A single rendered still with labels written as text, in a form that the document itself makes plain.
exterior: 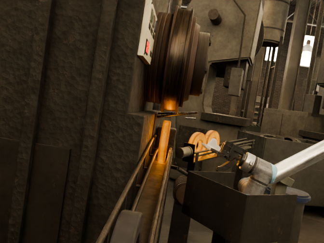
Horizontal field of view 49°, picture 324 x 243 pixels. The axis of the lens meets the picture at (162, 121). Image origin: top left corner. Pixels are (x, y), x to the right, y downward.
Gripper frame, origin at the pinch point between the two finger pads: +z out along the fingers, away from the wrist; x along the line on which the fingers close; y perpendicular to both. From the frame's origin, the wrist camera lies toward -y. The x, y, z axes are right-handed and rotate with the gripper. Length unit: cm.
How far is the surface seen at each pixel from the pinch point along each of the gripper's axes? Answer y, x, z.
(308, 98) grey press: 104, -351, -139
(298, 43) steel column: 312, -835, -194
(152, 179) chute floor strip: -16.7, 43.7, 15.7
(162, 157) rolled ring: -11.4, 18.9, 15.6
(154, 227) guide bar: -15, 95, 11
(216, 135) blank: 5.9, -47.5, -9.1
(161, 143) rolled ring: -5.7, 21.9, 18.4
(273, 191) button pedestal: -10, -54, -58
